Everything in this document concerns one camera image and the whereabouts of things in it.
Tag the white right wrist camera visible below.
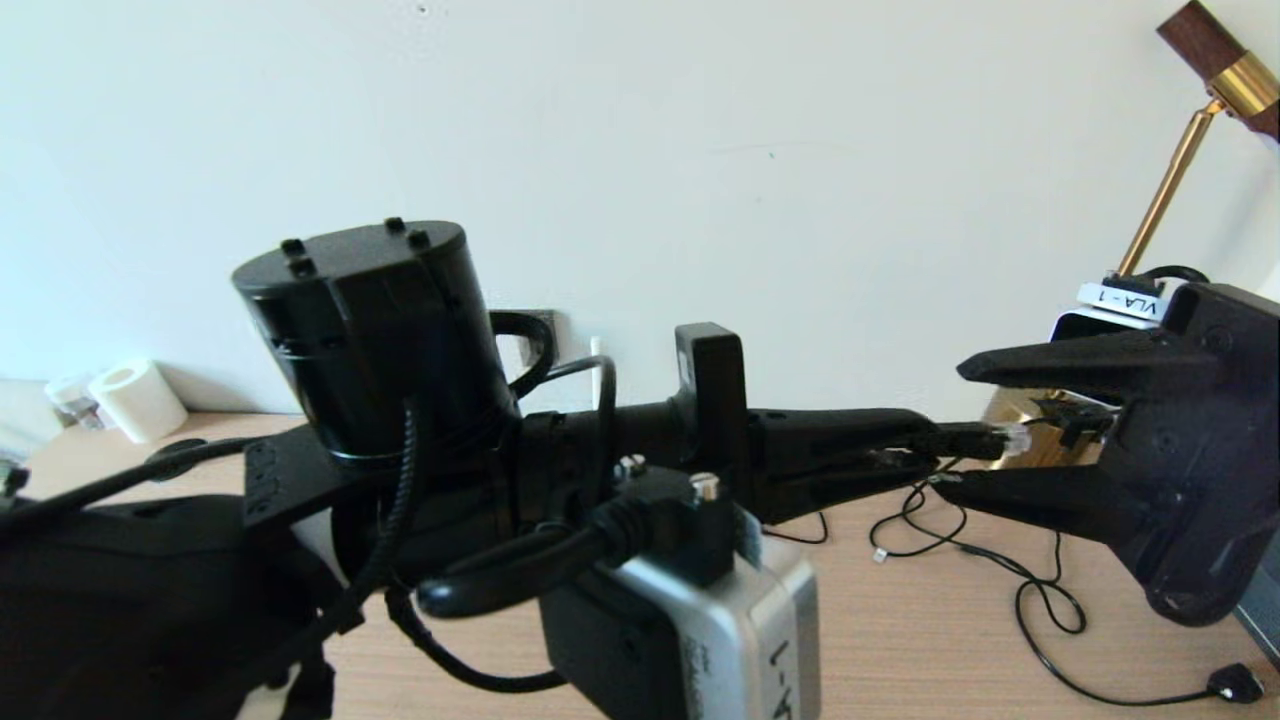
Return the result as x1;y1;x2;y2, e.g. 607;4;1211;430
1050;280;1171;346

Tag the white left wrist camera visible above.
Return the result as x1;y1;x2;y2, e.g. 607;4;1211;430
540;470;823;720

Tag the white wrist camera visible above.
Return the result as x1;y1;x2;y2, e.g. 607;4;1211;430
1050;280;1171;346
540;470;823;720

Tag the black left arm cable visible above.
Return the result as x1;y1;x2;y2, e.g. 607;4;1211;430
0;310;661;694

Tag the black cable with white connector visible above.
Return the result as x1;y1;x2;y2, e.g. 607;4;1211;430
868;480;1061;586

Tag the black clip on lamp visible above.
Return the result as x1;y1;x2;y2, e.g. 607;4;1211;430
1033;398;1116;449

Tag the gold desk lamp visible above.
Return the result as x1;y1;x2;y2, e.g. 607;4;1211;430
985;0;1280;473

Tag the white toilet paper roll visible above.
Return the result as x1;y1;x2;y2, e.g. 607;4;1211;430
88;358;189;444

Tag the black lamp power cord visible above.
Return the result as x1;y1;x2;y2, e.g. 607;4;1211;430
900;470;1263;707

